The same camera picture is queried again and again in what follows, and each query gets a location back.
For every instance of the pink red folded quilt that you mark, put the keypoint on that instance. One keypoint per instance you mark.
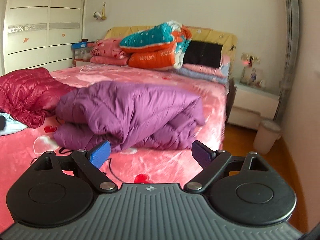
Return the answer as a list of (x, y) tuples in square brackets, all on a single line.
[(108, 52)]

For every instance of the teal orange folded quilt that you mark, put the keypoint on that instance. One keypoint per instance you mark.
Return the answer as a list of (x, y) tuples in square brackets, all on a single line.
[(160, 47)]

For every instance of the white sliding wardrobe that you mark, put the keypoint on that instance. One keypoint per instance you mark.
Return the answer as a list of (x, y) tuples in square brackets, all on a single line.
[(39, 33)]

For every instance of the blue box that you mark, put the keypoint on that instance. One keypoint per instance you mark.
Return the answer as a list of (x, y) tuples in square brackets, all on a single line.
[(78, 45)]

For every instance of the light blue garment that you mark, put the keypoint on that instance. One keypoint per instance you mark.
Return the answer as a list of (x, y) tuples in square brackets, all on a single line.
[(10, 125)]

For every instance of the yellow bed headboard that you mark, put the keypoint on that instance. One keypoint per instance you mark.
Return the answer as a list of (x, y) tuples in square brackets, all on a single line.
[(227, 40)]

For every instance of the pink folded blanket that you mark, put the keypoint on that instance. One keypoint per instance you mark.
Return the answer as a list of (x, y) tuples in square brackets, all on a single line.
[(221, 71)]

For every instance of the framed photo on nightstand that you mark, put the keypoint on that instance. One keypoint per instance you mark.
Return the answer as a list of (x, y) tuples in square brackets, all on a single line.
[(253, 77)]

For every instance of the grey curtain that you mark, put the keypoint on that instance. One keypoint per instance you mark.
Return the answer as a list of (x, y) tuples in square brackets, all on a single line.
[(286, 84)]

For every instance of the white waste bin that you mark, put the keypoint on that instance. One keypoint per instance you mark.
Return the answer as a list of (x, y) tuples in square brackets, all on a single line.
[(268, 132)]

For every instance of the lavender folded blanket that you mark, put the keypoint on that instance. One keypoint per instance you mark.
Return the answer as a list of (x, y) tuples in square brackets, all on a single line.
[(195, 75)]

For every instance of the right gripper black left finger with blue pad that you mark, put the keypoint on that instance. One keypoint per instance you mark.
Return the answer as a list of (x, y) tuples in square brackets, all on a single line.
[(56, 190)]

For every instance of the purple down jacket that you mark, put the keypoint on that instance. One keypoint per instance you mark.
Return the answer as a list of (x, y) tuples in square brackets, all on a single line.
[(128, 115)]

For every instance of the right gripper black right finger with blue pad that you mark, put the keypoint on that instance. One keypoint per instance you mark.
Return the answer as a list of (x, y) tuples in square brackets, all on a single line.
[(245, 190)]

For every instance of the black folded garment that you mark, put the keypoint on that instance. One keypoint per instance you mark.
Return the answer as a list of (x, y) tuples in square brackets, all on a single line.
[(203, 53)]

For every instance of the white nightstand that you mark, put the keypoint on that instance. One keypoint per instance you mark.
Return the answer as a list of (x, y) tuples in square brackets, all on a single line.
[(251, 105)]

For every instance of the crimson red down jacket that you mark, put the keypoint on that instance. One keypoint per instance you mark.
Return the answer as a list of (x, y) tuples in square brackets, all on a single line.
[(31, 95)]

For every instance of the wall hook with hanging items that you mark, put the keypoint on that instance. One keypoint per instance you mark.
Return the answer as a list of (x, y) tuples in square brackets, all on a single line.
[(100, 15)]

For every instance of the wall socket panel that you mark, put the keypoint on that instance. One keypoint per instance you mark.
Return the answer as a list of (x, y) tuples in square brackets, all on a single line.
[(249, 59)]

